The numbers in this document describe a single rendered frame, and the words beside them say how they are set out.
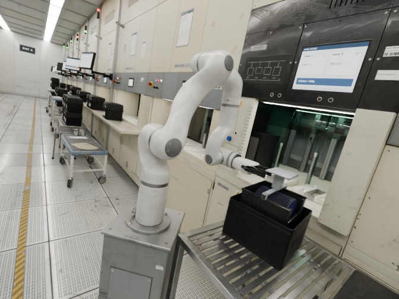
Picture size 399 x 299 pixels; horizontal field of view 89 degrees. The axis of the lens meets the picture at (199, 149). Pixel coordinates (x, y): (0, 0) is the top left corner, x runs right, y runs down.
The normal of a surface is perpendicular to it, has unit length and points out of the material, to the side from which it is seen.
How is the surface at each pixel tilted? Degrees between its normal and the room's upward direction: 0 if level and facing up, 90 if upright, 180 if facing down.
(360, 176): 90
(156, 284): 90
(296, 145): 90
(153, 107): 90
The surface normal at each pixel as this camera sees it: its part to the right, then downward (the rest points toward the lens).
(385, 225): -0.78, -0.01
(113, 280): -0.13, 0.19
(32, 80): 0.60, 0.29
